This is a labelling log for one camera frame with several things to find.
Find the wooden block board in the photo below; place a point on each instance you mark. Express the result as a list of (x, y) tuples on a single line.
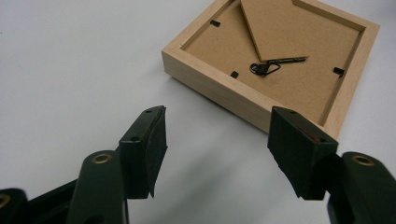
[(218, 90)]

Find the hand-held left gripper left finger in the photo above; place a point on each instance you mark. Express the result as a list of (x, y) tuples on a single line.
[(140, 161)]

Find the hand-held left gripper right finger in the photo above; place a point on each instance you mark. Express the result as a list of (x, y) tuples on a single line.
[(299, 155)]

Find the white board table cover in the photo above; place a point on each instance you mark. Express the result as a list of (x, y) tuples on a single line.
[(62, 77)]

